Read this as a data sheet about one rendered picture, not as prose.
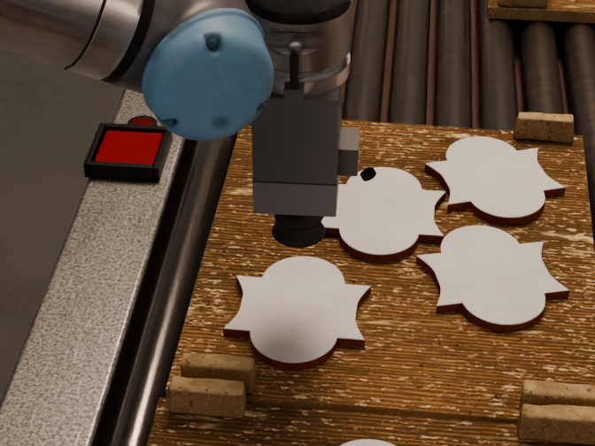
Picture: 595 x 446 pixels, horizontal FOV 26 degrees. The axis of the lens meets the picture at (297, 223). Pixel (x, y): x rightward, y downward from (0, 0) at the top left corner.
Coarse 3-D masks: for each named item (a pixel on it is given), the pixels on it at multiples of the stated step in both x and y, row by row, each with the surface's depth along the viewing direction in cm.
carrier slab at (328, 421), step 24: (168, 408) 100; (264, 408) 100; (288, 408) 100; (168, 432) 98; (192, 432) 98; (216, 432) 98; (240, 432) 98; (264, 432) 98; (288, 432) 98; (312, 432) 98; (336, 432) 98; (360, 432) 98; (384, 432) 98; (408, 432) 98; (432, 432) 98; (456, 432) 98; (480, 432) 98; (504, 432) 98
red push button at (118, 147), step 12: (108, 132) 133; (120, 132) 133; (132, 132) 133; (108, 144) 131; (120, 144) 131; (132, 144) 131; (144, 144) 131; (156, 144) 131; (108, 156) 129; (120, 156) 129; (132, 156) 129; (144, 156) 129; (156, 156) 130
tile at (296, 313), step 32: (256, 288) 110; (288, 288) 110; (320, 288) 110; (352, 288) 110; (256, 320) 107; (288, 320) 107; (320, 320) 107; (352, 320) 107; (256, 352) 105; (288, 352) 104; (320, 352) 104
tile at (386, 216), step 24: (384, 168) 125; (360, 192) 122; (384, 192) 122; (408, 192) 122; (432, 192) 122; (336, 216) 119; (360, 216) 119; (384, 216) 119; (408, 216) 119; (432, 216) 119; (360, 240) 116; (384, 240) 116; (408, 240) 116; (432, 240) 117
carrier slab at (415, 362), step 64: (384, 128) 132; (448, 128) 132; (576, 192) 123; (256, 256) 116; (320, 256) 116; (576, 256) 116; (192, 320) 109; (384, 320) 109; (448, 320) 109; (576, 320) 109; (256, 384) 103; (320, 384) 103; (384, 384) 103; (448, 384) 103; (512, 384) 103
